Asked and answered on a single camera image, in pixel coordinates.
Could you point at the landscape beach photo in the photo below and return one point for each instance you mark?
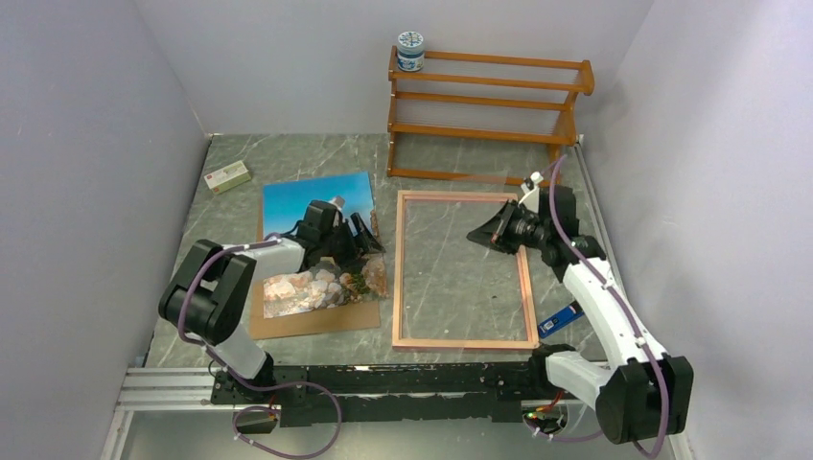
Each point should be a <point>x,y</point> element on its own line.
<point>324,285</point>

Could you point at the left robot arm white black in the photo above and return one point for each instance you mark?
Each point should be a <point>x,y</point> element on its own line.
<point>206,296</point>

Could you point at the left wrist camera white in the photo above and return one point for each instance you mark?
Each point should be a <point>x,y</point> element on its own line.
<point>338,201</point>

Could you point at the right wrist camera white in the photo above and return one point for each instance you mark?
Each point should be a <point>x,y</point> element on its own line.
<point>531,185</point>

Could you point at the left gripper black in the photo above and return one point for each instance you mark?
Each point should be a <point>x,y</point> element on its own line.
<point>364,244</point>

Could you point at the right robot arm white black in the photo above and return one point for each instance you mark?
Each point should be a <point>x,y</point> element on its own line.
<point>643,392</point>

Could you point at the blue black handled tool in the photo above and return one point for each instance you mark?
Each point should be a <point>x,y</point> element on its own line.
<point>559,320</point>

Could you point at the small white green box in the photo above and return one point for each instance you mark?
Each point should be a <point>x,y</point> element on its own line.
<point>227,177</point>

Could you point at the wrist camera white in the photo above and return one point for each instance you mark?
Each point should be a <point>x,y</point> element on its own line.
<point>338,201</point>
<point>531,185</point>

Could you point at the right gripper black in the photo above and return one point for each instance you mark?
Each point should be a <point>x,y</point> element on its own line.
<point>491,231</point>

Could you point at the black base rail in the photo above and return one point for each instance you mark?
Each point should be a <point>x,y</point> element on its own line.
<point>306,395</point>

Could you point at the aluminium extrusion rail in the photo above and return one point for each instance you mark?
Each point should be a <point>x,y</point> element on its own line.
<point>156,390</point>

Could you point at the blue white lidded jar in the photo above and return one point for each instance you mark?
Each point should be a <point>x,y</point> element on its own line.
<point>410,51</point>

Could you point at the brown frame backing board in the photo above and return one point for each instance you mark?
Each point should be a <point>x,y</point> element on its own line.
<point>317,320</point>

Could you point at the clear frame glazing sheet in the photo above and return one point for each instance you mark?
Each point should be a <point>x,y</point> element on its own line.
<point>457,266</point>

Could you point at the orange wooden rack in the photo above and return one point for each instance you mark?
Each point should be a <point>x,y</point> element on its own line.
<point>487,98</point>

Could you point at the pink wooden picture frame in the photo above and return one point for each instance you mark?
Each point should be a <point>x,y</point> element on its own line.
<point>464,273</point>

